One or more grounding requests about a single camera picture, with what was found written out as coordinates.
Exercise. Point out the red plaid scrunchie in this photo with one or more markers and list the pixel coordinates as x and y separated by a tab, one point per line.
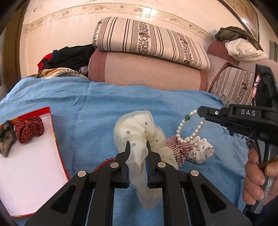
180	150

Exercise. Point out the patterned beige blanket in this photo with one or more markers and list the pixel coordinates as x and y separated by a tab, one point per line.
62	72

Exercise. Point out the black and red clothes pile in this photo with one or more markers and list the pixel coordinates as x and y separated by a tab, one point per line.
73	58

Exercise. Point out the striped floral pillow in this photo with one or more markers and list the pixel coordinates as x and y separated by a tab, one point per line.
233	86
128	35

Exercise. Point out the red white-lined tray box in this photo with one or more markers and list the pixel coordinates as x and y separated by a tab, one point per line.
33	172

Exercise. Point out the white floral cloth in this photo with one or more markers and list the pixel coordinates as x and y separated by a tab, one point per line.
243	51

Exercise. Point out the pink quilted bolster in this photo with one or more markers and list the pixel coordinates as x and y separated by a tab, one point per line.
125	69

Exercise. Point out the red polka dot scrunchie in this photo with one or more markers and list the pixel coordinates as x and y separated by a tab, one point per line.
27	129

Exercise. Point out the cream dotted organza scrunchie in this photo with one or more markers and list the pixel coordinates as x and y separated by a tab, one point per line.
137	128

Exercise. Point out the dark olive scrunchie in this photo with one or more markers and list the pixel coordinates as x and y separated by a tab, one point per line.
8	138

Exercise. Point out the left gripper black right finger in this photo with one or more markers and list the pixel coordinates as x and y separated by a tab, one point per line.
156	176

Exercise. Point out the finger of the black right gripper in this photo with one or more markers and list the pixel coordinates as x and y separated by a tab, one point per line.
218	116

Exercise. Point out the framed wall picture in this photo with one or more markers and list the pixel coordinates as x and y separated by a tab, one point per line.
246	14

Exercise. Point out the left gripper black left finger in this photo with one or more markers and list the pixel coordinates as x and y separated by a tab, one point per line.
122	174

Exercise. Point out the light blue bed sheet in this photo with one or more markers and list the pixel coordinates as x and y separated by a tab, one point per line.
84	115

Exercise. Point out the right hand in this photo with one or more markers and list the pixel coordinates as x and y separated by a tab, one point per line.
255	178

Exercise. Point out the white black-dotted scrunchie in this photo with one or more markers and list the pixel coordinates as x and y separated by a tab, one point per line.
202	149

